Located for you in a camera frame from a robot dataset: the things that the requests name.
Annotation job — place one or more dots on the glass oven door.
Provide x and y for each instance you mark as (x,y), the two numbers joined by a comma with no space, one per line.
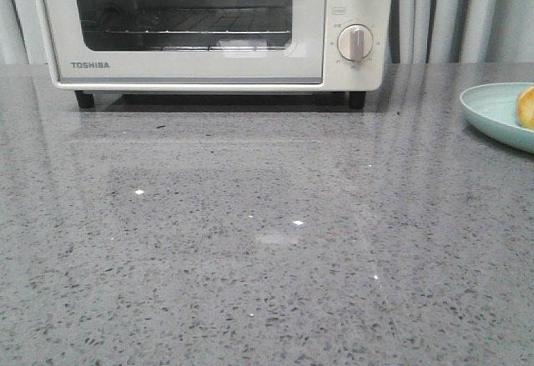
(300,62)

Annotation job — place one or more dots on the golden croissant bread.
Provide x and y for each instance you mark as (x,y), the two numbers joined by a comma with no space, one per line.
(525,108)

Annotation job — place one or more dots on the lower oven control knob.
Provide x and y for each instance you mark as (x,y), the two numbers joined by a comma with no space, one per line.
(355,43)

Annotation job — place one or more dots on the white Toshiba toaster oven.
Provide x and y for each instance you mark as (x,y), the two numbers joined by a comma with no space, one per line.
(338,74)

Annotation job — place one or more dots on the grey curtain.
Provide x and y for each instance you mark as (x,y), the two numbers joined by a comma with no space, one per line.
(420,31)

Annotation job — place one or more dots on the light green plate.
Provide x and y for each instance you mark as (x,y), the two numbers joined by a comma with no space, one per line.
(491,109)

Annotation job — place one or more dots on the metal wire oven rack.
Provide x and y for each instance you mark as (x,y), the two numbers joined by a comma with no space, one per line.
(191,29)

